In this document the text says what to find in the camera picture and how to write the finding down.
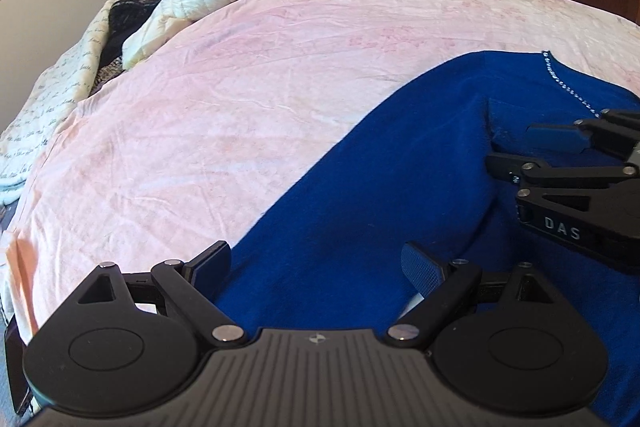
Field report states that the dark patterned garment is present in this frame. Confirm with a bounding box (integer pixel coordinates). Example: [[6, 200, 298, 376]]
[[90, 0, 168, 95]]

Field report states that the white printed quilt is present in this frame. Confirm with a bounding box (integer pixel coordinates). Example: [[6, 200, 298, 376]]
[[0, 0, 118, 202]]

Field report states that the pink bed blanket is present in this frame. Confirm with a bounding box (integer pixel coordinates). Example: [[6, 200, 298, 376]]
[[0, 0, 640, 343]]

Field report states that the blue knit sweater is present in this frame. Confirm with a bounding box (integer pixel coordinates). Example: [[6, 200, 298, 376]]
[[212, 51, 640, 427]]

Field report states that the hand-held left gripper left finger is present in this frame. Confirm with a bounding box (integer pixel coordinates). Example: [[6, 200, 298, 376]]
[[75, 241, 246, 348]]

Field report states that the black rectangular object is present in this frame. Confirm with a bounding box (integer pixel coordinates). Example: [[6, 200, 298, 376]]
[[4, 317, 33, 415]]

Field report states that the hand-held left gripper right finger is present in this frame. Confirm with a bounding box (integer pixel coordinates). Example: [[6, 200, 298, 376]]
[[387, 242, 558, 348]]

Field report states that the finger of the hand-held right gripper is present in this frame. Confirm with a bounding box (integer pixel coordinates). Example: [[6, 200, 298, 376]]
[[485, 152, 640, 214], [526, 108, 640, 162]]

